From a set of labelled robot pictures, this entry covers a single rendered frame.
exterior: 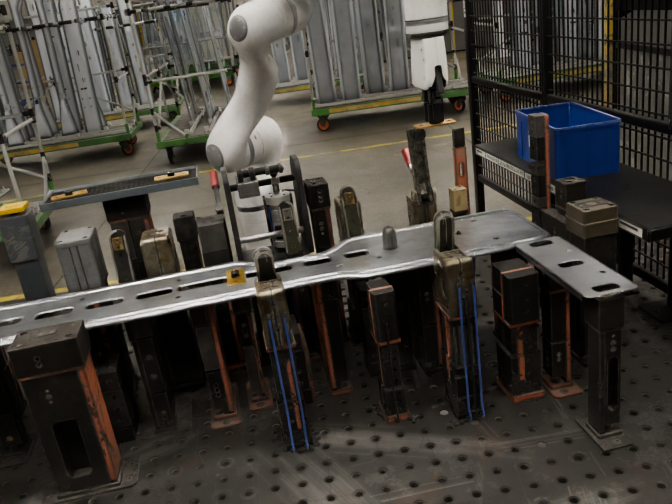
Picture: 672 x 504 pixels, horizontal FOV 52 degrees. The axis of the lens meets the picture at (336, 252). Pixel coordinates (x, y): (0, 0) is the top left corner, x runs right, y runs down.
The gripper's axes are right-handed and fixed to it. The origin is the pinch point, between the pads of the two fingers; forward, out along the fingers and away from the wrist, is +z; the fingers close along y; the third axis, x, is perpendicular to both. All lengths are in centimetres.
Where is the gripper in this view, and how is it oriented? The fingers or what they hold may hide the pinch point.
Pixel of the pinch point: (433, 111)
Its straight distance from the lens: 146.9
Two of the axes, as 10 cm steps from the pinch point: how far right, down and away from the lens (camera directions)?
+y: 1.9, 3.2, -9.3
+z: 1.3, 9.3, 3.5
